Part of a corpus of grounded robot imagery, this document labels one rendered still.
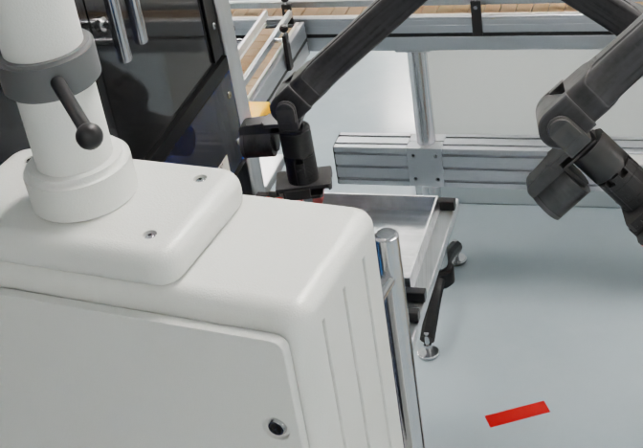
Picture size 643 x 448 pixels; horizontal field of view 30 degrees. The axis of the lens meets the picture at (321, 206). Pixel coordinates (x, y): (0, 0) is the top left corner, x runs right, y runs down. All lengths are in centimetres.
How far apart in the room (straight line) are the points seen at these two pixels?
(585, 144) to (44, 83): 79
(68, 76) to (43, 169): 10
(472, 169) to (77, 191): 219
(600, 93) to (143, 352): 75
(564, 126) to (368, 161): 169
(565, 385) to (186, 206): 224
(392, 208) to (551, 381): 106
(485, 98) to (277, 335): 279
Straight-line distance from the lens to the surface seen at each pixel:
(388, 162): 320
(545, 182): 162
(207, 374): 104
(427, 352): 332
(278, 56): 286
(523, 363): 328
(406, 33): 299
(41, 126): 105
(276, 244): 105
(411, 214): 228
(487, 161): 314
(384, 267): 118
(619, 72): 157
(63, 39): 102
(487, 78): 370
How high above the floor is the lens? 213
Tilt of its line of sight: 32 degrees down
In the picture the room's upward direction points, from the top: 9 degrees counter-clockwise
